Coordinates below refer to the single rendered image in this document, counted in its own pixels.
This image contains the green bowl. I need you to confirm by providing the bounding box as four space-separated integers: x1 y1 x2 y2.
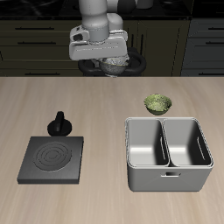
143 93 173 116

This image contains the white two-bin basket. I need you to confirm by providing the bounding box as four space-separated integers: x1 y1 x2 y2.
124 116 215 193

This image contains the dark grey kitchen cupboard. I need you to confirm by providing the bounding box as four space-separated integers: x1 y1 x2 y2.
180 17 224 78

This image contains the dark olive kitchen cupboard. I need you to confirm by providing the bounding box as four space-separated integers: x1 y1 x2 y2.
0 18 191 78

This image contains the flat black base plate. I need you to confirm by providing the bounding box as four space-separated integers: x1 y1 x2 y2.
77 47 148 78

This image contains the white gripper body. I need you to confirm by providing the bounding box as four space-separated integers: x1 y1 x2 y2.
68 30 130 62

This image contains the black kitchen counter top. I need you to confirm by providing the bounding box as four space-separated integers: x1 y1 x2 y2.
0 0 224 21

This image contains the dark grey stove plate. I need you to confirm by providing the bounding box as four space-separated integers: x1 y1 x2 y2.
16 136 85 186

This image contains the round black knob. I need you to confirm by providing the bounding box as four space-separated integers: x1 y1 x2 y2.
46 110 73 137

